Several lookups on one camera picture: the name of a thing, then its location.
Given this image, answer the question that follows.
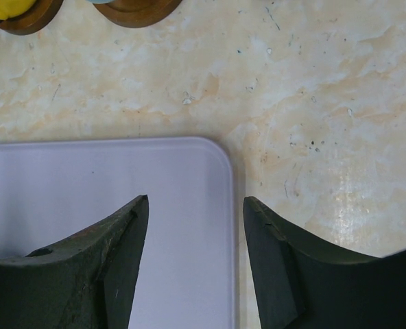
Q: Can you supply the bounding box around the lavender plastic tray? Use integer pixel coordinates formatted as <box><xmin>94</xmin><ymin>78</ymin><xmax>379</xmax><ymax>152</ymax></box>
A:
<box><xmin>0</xmin><ymin>137</ymin><xmax>238</xmax><ymax>328</ymax></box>

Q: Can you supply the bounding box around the yellow transparent mug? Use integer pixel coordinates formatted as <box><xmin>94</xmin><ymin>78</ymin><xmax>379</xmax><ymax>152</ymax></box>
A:
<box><xmin>0</xmin><ymin>0</ymin><xmax>36</xmax><ymax>24</ymax></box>

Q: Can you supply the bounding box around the white mug blue handle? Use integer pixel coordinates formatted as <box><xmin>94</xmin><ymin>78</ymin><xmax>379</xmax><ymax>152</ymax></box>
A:
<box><xmin>88</xmin><ymin>0</ymin><xmax>114</xmax><ymax>4</ymax></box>

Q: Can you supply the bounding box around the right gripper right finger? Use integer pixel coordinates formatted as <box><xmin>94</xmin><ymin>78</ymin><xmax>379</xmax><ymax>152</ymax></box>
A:
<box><xmin>243</xmin><ymin>197</ymin><xmax>406</xmax><ymax>328</ymax></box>

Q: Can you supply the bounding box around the brown wooden coaster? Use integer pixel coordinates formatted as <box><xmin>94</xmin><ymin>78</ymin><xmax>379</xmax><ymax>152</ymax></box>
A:
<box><xmin>0</xmin><ymin>0</ymin><xmax>63</xmax><ymax>36</ymax></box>
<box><xmin>93</xmin><ymin>0</ymin><xmax>182</xmax><ymax>28</ymax></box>

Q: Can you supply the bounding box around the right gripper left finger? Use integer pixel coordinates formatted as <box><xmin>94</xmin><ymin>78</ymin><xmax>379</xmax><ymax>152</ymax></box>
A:
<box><xmin>0</xmin><ymin>195</ymin><xmax>149</xmax><ymax>328</ymax></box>

